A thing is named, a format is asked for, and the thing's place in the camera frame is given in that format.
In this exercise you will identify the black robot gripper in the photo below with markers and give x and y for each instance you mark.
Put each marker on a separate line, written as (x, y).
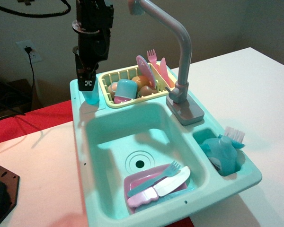
(94, 19)

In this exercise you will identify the blue translucent cup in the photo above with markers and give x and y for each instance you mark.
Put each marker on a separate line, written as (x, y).
(92, 97)

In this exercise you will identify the pink toy cup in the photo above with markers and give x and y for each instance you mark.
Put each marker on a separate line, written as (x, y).
(120, 99)

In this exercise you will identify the light blue upturned cup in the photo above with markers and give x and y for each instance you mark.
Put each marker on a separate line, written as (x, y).
(126, 89)

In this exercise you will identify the mint green toy sink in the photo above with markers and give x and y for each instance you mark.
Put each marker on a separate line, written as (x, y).
(114, 143)

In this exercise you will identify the yellow dish rack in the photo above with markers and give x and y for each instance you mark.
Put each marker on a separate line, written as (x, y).
(107, 78)

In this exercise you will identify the orange toy food ball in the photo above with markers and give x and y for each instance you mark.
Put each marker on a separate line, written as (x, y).
(141, 81)

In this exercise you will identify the pink toy plate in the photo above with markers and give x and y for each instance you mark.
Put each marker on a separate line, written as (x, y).
(145, 70)

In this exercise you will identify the brown toy food ball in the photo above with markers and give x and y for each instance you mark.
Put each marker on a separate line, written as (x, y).
(146, 91)

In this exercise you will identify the pink toy fork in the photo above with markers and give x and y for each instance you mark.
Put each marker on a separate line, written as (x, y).
(152, 57)

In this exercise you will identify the pink toy knife in rack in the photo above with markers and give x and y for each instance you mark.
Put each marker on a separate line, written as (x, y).
(164, 72)

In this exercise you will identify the red cloth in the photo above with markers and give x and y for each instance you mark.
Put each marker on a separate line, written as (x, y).
(36, 120)

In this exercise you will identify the grey toy faucet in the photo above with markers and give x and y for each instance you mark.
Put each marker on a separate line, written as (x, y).
(185, 109)

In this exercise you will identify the pink square plate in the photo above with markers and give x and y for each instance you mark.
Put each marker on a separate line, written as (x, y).
(138, 178)

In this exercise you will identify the blue toy fork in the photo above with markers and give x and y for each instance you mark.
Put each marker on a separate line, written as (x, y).
(170, 171)

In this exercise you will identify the white pink toy knife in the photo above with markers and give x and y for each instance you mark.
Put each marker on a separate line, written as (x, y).
(162, 188)

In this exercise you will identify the blue soap bottle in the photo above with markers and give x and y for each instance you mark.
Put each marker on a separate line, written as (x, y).
(221, 154)

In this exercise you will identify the white wall outlet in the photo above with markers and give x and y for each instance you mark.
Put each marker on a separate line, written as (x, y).
(29, 51)

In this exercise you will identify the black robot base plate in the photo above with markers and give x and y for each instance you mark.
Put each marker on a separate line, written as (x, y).
(9, 185)

